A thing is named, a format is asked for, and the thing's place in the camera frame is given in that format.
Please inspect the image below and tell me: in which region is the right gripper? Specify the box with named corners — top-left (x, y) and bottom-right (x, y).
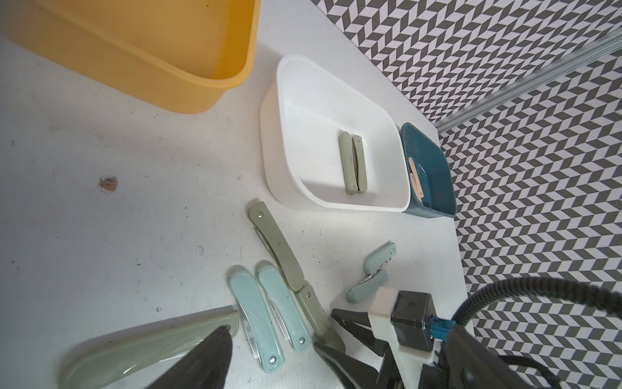
top-left (314, 309), bottom-right (440, 389)

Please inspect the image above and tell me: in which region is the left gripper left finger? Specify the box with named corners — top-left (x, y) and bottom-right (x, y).
top-left (148, 325), bottom-right (233, 389)

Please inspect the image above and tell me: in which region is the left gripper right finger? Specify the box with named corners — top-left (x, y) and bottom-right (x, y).
top-left (445, 325), bottom-right (531, 389)

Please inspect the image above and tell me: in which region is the olive knife vertical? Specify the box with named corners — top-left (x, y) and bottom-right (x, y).
top-left (295, 283), bottom-right (346, 353)

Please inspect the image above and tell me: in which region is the dark teal storage box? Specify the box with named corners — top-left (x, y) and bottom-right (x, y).
top-left (399, 123), bottom-right (457, 219)

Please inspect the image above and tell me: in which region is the white storage box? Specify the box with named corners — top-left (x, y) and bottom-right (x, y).
top-left (259, 54), bottom-right (411, 212)

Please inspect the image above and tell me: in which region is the yellow storage box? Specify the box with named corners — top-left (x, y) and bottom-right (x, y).
top-left (1, 1), bottom-right (261, 114)

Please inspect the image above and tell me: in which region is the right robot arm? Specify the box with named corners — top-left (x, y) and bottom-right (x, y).
top-left (314, 277), bottom-right (621, 388)

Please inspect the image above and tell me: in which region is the mint knife middle right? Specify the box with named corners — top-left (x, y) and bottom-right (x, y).
top-left (346, 268), bottom-right (389, 304)

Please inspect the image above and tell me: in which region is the mint knife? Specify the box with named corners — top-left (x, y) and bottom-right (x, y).
top-left (346, 268), bottom-right (389, 304)
top-left (364, 242), bottom-right (397, 276)
top-left (256, 265), bottom-right (312, 353)
top-left (228, 266), bottom-right (285, 374)

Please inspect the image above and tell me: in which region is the mint knife centre left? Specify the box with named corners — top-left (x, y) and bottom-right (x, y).
top-left (228, 266), bottom-right (285, 374)

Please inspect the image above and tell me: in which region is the mint knife centre right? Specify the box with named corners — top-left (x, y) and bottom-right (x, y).
top-left (256, 265), bottom-right (312, 353)

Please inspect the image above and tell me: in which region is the mint knife upper right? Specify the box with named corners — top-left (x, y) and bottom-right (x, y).
top-left (364, 242), bottom-right (397, 276)

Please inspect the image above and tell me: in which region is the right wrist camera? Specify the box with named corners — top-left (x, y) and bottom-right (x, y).
top-left (368, 287), bottom-right (456, 364)

